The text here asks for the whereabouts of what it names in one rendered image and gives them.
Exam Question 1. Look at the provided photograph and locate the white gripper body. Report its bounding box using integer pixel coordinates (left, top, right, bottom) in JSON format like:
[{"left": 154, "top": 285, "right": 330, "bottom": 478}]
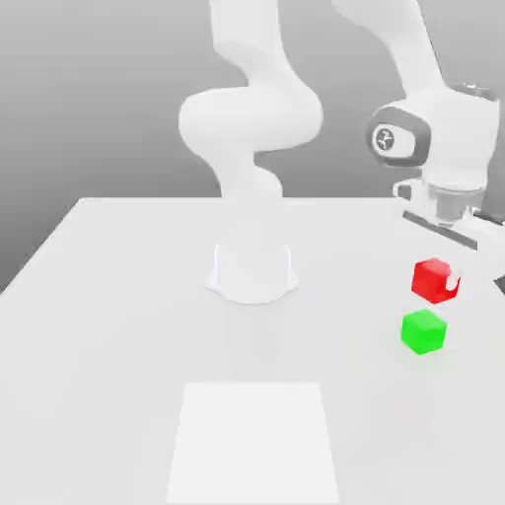
[{"left": 400, "top": 208, "right": 505, "bottom": 295}]

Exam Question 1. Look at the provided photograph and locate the small green cube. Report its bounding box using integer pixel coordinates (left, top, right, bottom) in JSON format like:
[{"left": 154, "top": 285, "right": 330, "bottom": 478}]
[{"left": 399, "top": 308, "right": 448, "bottom": 356}]

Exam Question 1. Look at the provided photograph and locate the small red cube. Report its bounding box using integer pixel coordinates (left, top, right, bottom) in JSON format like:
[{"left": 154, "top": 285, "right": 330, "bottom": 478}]
[{"left": 410, "top": 257, "right": 462, "bottom": 305}]

